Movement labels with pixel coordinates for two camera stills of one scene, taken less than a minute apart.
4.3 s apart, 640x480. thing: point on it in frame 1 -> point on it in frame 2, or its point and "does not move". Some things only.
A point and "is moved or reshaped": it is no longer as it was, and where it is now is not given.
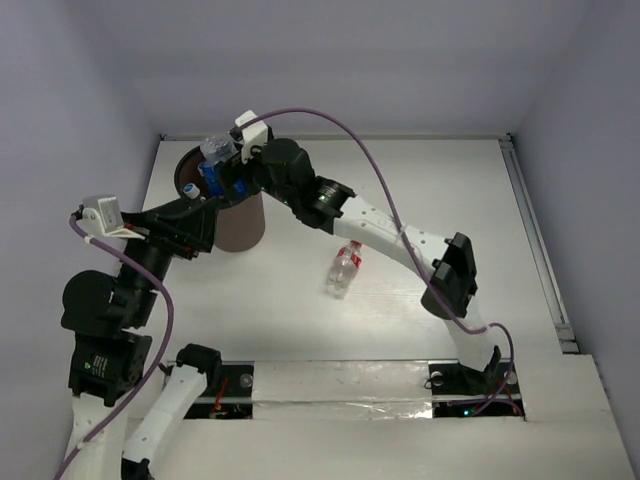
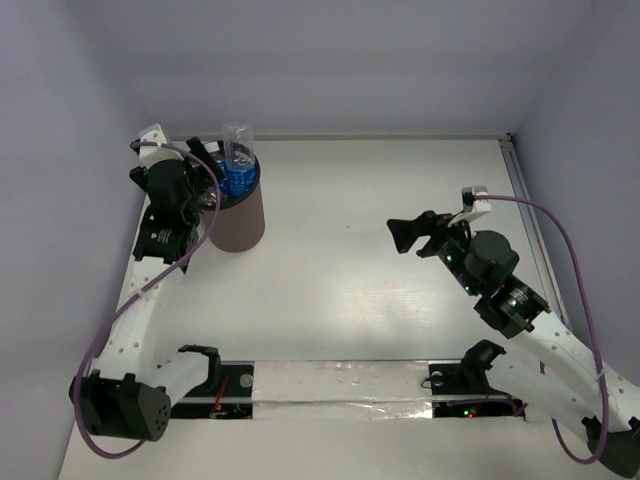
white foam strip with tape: [344, 390] does not move
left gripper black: [163, 232] -> [198, 163]
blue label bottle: [213, 150] is moved or reshaped
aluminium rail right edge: [539, 245] does not move
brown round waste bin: [240, 225] does not move
